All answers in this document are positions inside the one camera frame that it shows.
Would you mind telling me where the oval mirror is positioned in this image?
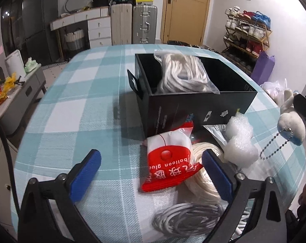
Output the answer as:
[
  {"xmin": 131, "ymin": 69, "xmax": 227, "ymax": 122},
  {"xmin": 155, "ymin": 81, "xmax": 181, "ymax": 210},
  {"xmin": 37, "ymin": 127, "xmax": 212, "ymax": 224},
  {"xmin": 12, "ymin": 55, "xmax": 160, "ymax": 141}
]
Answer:
[{"xmin": 64, "ymin": 0, "xmax": 95, "ymax": 13}]

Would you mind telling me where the white printed plastic packet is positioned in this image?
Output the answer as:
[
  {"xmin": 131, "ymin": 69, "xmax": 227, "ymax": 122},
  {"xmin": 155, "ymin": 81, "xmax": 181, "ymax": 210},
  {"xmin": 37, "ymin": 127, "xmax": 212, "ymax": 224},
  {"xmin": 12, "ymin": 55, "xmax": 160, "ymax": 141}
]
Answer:
[{"xmin": 203, "ymin": 124, "xmax": 229, "ymax": 145}]

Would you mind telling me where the pale green pouch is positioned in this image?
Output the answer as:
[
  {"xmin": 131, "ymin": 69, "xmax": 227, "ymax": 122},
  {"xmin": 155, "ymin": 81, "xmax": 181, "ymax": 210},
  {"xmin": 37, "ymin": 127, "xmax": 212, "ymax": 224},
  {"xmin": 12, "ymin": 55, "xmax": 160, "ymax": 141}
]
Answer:
[{"xmin": 24, "ymin": 57, "xmax": 42, "ymax": 74}]

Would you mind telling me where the white drawer desk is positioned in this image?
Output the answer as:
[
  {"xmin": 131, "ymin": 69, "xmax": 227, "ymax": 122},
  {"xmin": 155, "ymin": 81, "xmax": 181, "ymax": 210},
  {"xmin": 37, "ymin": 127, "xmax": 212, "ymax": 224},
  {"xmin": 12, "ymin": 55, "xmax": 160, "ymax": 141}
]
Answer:
[{"xmin": 50, "ymin": 6, "xmax": 111, "ymax": 56}]

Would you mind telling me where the white cable coil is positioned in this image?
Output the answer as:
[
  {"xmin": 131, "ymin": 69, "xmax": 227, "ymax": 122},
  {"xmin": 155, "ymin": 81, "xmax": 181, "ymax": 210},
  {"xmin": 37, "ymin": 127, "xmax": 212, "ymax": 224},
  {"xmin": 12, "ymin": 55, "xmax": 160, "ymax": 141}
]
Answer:
[{"xmin": 151, "ymin": 202, "xmax": 228, "ymax": 238}]

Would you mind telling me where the white bubble wrap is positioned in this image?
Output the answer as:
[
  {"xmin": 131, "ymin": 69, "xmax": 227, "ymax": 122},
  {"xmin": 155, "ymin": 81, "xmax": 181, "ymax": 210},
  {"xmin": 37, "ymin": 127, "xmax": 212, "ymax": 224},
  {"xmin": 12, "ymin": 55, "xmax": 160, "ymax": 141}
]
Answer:
[{"xmin": 223, "ymin": 116, "xmax": 259, "ymax": 165}]

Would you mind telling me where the grey low cabinet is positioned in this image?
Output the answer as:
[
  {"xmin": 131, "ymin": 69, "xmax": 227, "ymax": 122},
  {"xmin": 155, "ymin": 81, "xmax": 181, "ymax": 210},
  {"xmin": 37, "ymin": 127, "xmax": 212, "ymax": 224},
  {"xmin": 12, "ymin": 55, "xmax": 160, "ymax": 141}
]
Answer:
[{"xmin": 0, "ymin": 67, "xmax": 47, "ymax": 136}]

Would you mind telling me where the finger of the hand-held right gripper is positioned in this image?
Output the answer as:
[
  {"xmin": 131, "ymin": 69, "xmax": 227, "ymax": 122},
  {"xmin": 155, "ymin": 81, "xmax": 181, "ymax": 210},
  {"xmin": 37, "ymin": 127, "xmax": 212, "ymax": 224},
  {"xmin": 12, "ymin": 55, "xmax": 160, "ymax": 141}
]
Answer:
[{"xmin": 293, "ymin": 94, "xmax": 306, "ymax": 129}]

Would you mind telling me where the black cable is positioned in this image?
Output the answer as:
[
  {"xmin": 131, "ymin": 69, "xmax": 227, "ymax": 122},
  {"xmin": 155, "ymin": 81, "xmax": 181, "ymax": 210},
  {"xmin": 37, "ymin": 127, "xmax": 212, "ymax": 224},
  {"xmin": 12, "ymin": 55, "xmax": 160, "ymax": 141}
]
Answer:
[{"xmin": 0, "ymin": 111, "xmax": 22, "ymax": 223}]

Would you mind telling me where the beige suitcase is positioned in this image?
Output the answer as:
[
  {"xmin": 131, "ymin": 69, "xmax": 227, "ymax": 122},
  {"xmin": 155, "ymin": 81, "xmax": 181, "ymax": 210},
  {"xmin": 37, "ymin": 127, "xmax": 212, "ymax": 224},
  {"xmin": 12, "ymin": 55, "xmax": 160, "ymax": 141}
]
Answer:
[{"xmin": 110, "ymin": 3, "xmax": 133, "ymax": 46}]

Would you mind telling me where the yellow plastic bag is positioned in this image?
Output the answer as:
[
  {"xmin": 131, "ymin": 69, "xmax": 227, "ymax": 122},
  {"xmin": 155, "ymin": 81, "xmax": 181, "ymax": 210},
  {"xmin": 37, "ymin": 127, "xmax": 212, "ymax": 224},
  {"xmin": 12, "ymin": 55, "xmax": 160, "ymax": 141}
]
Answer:
[{"xmin": 0, "ymin": 72, "xmax": 19, "ymax": 109}]

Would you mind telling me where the red and white glue packet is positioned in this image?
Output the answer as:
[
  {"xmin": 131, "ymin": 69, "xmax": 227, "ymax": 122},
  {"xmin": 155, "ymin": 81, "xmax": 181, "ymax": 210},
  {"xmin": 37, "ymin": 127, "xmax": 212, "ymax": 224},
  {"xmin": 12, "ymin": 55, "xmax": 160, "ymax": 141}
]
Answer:
[{"xmin": 142, "ymin": 121, "xmax": 203, "ymax": 192}]

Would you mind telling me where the silver suitcase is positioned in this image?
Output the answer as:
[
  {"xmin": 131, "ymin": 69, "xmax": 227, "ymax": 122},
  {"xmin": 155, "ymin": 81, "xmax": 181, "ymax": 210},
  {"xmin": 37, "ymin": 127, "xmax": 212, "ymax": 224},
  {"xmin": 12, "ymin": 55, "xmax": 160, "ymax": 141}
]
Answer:
[{"xmin": 132, "ymin": 4, "xmax": 158, "ymax": 45}]

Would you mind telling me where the wooden shoe rack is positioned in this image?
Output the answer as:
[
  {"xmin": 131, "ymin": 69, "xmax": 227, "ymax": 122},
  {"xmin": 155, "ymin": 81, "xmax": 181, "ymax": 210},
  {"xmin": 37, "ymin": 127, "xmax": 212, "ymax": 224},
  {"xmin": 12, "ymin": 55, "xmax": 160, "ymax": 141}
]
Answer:
[{"xmin": 222, "ymin": 6, "xmax": 272, "ymax": 74}]

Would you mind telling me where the white and blue plush keychain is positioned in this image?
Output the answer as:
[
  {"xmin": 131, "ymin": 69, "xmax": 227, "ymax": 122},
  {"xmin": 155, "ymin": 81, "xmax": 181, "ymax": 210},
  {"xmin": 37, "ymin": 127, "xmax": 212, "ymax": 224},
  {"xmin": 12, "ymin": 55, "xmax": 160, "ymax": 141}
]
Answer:
[{"xmin": 259, "ymin": 88, "xmax": 306, "ymax": 161}]

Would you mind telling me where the clear plastic bag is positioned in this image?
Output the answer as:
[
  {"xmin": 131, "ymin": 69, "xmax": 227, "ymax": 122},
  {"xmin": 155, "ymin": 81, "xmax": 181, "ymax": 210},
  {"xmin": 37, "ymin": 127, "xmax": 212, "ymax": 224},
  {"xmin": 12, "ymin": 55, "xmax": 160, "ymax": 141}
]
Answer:
[{"xmin": 260, "ymin": 78, "xmax": 288, "ymax": 107}]

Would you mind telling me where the black cardboard box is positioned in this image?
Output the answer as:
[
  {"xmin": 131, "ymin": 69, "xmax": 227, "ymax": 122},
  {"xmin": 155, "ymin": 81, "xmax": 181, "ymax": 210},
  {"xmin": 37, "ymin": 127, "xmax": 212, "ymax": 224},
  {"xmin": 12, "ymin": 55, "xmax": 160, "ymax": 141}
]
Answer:
[{"xmin": 127, "ymin": 53, "xmax": 258, "ymax": 138}]

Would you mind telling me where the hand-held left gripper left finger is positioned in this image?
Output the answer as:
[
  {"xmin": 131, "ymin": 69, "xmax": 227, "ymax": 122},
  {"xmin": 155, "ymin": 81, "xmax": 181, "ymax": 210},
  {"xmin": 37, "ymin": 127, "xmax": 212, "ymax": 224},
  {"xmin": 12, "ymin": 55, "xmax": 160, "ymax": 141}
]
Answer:
[{"xmin": 18, "ymin": 149, "xmax": 103, "ymax": 243}]

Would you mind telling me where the bagged white rope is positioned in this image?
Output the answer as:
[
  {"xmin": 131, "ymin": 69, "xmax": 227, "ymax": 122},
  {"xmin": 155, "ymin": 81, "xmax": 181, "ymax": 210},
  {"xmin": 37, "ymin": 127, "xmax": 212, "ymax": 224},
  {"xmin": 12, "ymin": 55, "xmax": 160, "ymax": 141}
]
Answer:
[{"xmin": 154, "ymin": 51, "xmax": 220, "ymax": 94}]

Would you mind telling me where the grey and white laundry basket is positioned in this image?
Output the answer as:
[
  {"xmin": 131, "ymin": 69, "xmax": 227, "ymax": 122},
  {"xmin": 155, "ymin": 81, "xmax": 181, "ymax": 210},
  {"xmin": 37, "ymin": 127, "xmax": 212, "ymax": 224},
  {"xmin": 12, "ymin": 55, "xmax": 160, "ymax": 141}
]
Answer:
[{"xmin": 64, "ymin": 29, "xmax": 86, "ymax": 51}]

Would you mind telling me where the purple bag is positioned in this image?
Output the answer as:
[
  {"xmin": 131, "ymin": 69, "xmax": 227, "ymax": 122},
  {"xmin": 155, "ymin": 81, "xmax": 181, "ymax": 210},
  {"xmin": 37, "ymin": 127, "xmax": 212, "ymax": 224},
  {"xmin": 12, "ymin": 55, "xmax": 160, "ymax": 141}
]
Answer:
[{"xmin": 251, "ymin": 51, "xmax": 275, "ymax": 85}]

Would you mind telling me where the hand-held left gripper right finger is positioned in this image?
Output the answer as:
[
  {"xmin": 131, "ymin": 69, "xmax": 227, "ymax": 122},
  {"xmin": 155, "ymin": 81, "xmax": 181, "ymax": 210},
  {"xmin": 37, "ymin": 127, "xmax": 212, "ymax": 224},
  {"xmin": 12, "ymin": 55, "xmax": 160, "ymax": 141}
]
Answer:
[{"xmin": 201, "ymin": 149, "xmax": 287, "ymax": 243}]

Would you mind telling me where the yellow wooden door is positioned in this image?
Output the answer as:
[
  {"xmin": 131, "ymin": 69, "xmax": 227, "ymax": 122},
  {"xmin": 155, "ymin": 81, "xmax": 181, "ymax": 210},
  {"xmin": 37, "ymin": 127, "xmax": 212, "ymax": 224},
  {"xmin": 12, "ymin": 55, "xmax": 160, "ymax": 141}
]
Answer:
[{"xmin": 162, "ymin": 0, "xmax": 218, "ymax": 46}]

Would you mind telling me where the black glass cabinet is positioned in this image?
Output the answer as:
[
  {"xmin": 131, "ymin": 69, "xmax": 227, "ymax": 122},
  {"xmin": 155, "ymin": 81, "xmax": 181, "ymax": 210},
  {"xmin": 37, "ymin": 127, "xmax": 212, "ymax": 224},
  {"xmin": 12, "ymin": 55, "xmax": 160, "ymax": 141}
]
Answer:
[{"xmin": 0, "ymin": 0, "xmax": 24, "ymax": 64}]

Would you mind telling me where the grey refrigerator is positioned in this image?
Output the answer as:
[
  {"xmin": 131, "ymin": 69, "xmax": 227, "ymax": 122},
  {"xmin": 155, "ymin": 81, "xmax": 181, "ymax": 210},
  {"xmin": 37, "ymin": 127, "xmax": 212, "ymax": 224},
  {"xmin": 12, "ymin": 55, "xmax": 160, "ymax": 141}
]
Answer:
[{"xmin": 21, "ymin": 0, "xmax": 60, "ymax": 62}]

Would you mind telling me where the cream rope coil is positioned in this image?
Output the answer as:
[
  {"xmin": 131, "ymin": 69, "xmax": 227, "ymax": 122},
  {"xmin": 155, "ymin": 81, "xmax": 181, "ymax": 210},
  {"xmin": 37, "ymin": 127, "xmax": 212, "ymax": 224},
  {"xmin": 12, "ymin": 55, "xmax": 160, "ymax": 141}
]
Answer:
[{"xmin": 184, "ymin": 142, "xmax": 234, "ymax": 205}]

